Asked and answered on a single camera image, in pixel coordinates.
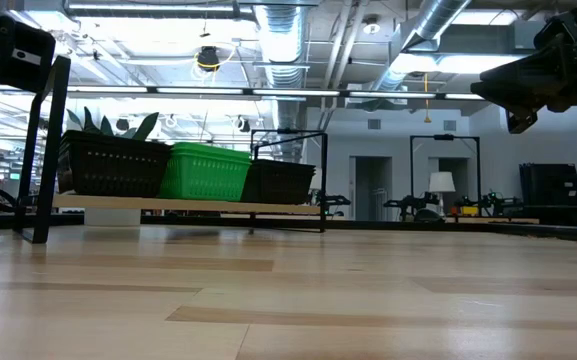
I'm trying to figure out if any black-framed wooden shelf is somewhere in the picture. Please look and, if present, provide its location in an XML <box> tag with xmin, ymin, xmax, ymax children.
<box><xmin>14</xmin><ymin>55</ymin><xmax>329</xmax><ymax>245</ymax></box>

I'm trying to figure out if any black equipment cart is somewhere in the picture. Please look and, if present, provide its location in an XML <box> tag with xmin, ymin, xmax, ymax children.
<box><xmin>518</xmin><ymin>162</ymin><xmax>577</xmax><ymax>228</ymax></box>

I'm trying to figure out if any grey door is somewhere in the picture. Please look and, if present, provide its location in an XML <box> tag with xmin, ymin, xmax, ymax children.
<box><xmin>427</xmin><ymin>157</ymin><xmax>480</xmax><ymax>201</ymax></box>
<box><xmin>350</xmin><ymin>155</ymin><xmax>393</xmax><ymax>222</ymax></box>

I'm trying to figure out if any yellow hanging pendant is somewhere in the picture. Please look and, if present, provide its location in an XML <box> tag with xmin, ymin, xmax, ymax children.
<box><xmin>421</xmin><ymin>72</ymin><xmax>432</xmax><ymax>124</ymax></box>

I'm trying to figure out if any white table lamp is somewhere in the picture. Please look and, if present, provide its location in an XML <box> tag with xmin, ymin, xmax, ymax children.
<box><xmin>427</xmin><ymin>171</ymin><xmax>457</xmax><ymax>195</ymax></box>

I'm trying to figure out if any wooden background table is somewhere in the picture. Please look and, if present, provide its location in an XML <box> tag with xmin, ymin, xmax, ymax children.
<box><xmin>445</xmin><ymin>215</ymin><xmax>540</xmax><ymax>225</ymax></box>

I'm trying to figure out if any black background rig frame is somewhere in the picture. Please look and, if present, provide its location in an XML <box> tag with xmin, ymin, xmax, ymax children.
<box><xmin>409</xmin><ymin>133</ymin><xmax>482</xmax><ymax>221</ymax></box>

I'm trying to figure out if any silver ventilation duct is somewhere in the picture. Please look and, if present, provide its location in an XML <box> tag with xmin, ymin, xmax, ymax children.
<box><xmin>370</xmin><ymin>0</ymin><xmax>472</xmax><ymax>91</ymax></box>
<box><xmin>255</xmin><ymin>0</ymin><xmax>312</xmax><ymax>164</ymax></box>

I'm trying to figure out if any long ceiling light rail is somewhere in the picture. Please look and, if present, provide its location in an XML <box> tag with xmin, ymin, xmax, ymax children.
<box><xmin>0</xmin><ymin>84</ymin><xmax>487</xmax><ymax>103</ymax></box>

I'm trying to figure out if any black ceiling device yellow cable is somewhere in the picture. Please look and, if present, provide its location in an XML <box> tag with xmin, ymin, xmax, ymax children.
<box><xmin>196</xmin><ymin>44</ymin><xmax>222</xmax><ymax>72</ymax></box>

